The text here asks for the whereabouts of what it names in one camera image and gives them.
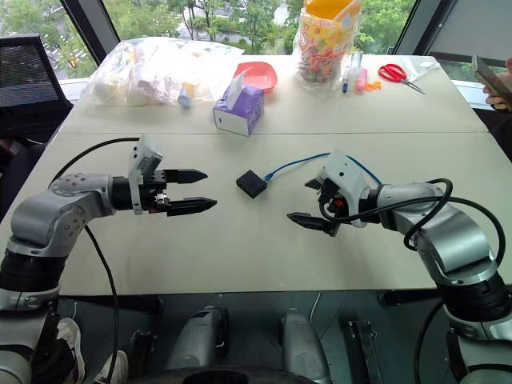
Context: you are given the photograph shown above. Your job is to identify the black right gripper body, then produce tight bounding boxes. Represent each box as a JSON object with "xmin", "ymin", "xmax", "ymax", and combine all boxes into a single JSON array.
[{"xmin": 318, "ymin": 178, "xmax": 353, "ymax": 227}]

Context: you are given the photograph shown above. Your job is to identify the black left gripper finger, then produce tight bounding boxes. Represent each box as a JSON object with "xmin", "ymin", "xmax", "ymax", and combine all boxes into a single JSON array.
[
  {"xmin": 164, "ymin": 169, "xmax": 209, "ymax": 186},
  {"xmin": 166, "ymin": 196, "xmax": 218, "ymax": 218}
]

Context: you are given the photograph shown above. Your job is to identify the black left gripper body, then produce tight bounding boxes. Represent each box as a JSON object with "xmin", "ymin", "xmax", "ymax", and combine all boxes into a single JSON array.
[{"xmin": 139, "ymin": 170, "xmax": 170, "ymax": 218}]

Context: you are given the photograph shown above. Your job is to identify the small black box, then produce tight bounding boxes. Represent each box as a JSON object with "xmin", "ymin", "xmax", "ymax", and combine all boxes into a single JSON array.
[{"xmin": 235, "ymin": 169, "xmax": 269, "ymax": 198}]

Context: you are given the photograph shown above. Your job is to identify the bystander hand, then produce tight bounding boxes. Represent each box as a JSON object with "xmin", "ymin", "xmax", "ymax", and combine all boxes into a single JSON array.
[{"xmin": 482, "ymin": 57, "xmax": 512, "ymax": 114}]

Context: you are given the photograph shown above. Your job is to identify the yellow and blue tube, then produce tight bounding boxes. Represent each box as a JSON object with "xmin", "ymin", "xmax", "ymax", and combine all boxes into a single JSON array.
[{"xmin": 177, "ymin": 81, "xmax": 200, "ymax": 110}]

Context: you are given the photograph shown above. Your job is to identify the purple tissue box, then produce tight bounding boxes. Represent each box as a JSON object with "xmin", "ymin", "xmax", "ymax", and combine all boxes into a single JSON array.
[{"xmin": 211, "ymin": 71, "xmax": 266, "ymax": 138}]

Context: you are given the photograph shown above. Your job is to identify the clear bag of white items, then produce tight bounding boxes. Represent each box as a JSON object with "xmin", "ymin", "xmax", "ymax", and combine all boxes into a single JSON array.
[{"xmin": 81, "ymin": 36, "xmax": 246, "ymax": 110}]

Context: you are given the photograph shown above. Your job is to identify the blue pen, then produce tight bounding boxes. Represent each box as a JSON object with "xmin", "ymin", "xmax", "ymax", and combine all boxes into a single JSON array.
[{"xmin": 341, "ymin": 51, "xmax": 354, "ymax": 95}]

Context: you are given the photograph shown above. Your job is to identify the pink plastic bowl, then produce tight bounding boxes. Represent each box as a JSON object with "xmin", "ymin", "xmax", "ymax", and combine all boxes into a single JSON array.
[{"xmin": 233, "ymin": 61, "xmax": 278, "ymax": 94}]

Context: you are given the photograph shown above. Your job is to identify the silver robot leg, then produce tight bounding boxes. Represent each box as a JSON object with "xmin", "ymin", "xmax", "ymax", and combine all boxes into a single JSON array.
[
  {"xmin": 165, "ymin": 305, "xmax": 230, "ymax": 371},
  {"xmin": 278, "ymin": 308, "xmax": 332, "ymax": 384}
]

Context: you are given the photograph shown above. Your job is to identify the colourful candy bag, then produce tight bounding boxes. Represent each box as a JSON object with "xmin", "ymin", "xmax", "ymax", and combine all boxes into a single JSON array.
[{"xmin": 293, "ymin": 7, "xmax": 362, "ymax": 92}]

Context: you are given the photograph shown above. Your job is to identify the red scissors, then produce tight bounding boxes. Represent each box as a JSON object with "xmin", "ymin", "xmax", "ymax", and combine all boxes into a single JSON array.
[{"xmin": 377, "ymin": 62, "xmax": 427, "ymax": 96}]

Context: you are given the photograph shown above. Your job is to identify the clear flat plastic bag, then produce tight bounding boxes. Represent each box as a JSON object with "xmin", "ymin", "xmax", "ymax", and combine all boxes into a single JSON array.
[{"xmin": 394, "ymin": 54, "xmax": 443, "ymax": 86}]

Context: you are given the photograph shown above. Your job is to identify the black mesh chair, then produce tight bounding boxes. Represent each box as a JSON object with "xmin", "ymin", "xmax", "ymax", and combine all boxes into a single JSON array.
[{"xmin": 0, "ymin": 34, "xmax": 75, "ymax": 139}]

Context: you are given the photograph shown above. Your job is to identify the white sneaker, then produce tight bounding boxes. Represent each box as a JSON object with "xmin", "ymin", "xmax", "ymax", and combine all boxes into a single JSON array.
[
  {"xmin": 94, "ymin": 349, "xmax": 130, "ymax": 384},
  {"xmin": 54, "ymin": 317, "xmax": 87, "ymax": 384}
]

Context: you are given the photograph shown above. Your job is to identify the smartphone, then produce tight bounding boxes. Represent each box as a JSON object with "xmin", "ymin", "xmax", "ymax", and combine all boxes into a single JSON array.
[{"xmin": 470, "ymin": 54, "xmax": 512, "ymax": 110}]

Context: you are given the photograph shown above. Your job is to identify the blue cable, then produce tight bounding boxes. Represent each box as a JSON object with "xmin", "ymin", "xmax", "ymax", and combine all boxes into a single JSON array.
[{"xmin": 262, "ymin": 151, "xmax": 384, "ymax": 188}]

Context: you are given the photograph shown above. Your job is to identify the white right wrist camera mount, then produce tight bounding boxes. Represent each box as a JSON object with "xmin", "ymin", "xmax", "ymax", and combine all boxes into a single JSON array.
[{"xmin": 319, "ymin": 149, "xmax": 372, "ymax": 228}]

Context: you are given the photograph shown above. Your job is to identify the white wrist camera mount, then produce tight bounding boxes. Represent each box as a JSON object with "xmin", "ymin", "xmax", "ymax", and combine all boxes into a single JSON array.
[
  {"xmin": 319, "ymin": 149, "xmax": 372, "ymax": 228},
  {"xmin": 127, "ymin": 134, "xmax": 165, "ymax": 216}
]

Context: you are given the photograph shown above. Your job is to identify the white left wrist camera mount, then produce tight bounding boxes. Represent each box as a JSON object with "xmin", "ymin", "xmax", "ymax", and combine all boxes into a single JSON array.
[{"xmin": 127, "ymin": 134, "xmax": 165, "ymax": 216}]

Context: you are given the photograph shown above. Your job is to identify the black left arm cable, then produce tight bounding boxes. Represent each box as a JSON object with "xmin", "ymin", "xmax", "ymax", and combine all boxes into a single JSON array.
[{"xmin": 47, "ymin": 137, "xmax": 142, "ymax": 384}]

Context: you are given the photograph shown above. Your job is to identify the black strap bracket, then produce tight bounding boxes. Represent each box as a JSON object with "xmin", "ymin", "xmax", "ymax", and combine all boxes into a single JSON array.
[{"xmin": 346, "ymin": 318, "xmax": 382, "ymax": 384}]

